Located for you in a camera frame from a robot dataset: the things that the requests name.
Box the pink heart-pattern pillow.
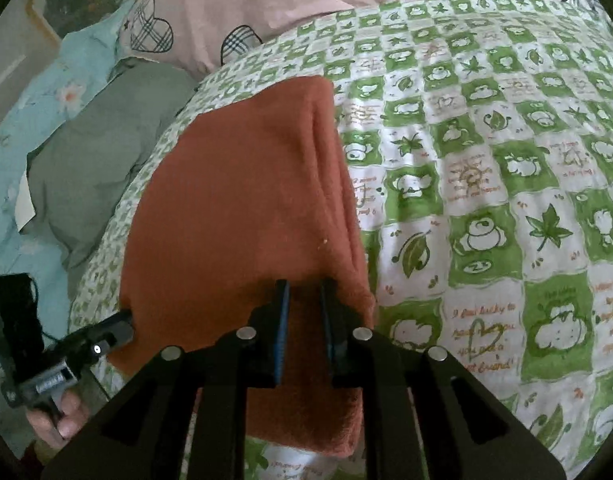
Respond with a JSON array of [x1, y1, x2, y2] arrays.
[[119, 0, 607, 73]]

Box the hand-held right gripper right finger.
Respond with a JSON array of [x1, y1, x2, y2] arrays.
[[319, 279, 568, 480]]

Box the grey-green cloth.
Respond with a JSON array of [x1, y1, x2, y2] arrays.
[[19, 57, 200, 286]]

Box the person's left hand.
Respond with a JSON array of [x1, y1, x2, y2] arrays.
[[26, 391, 90, 449]]

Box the green checkered printed bed sheet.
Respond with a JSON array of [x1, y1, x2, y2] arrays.
[[69, 0, 613, 480]]

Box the orange knitted sweater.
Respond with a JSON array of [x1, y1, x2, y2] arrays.
[[108, 75, 378, 461]]

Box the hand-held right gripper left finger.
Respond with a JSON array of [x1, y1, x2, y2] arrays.
[[40, 279, 293, 480]]

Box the light blue floral sheet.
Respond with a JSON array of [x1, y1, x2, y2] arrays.
[[0, 0, 152, 461]]

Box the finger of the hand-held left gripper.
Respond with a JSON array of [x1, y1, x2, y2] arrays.
[[93, 309, 136, 357]]

